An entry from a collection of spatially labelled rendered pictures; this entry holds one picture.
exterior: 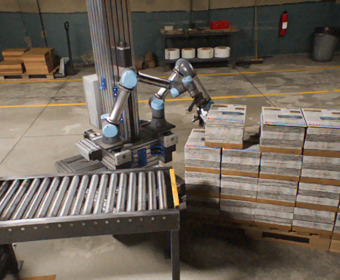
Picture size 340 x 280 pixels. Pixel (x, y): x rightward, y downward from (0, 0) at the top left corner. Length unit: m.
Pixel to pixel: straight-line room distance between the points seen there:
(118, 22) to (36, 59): 5.64
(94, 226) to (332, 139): 1.68
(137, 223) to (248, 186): 1.09
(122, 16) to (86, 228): 1.66
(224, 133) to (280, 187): 0.60
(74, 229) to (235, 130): 1.32
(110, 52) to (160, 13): 6.18
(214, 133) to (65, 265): 1.56
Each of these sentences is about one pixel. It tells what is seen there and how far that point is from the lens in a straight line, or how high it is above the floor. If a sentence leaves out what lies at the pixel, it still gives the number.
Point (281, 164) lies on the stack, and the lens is 2.66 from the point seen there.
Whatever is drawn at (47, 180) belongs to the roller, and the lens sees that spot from 2.46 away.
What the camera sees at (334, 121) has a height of 1.07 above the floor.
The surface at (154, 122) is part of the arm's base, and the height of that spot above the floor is 0.87.
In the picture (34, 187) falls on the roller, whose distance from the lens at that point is 2.42.
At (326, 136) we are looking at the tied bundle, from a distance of 2.59.
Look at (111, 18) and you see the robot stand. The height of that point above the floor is 1.74.
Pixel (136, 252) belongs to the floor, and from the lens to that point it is 2.92.
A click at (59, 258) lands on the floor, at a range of 3.02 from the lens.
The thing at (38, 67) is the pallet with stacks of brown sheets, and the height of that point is 0.28.
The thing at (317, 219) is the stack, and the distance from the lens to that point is 2.94.
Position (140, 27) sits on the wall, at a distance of 8.96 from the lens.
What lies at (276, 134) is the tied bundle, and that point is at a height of 0.98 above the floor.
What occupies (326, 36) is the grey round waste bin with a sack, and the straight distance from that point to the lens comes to 9.37.
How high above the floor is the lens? 2.00
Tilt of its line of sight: 26 degrees down
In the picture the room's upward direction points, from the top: 2 degrees counter-clockwise
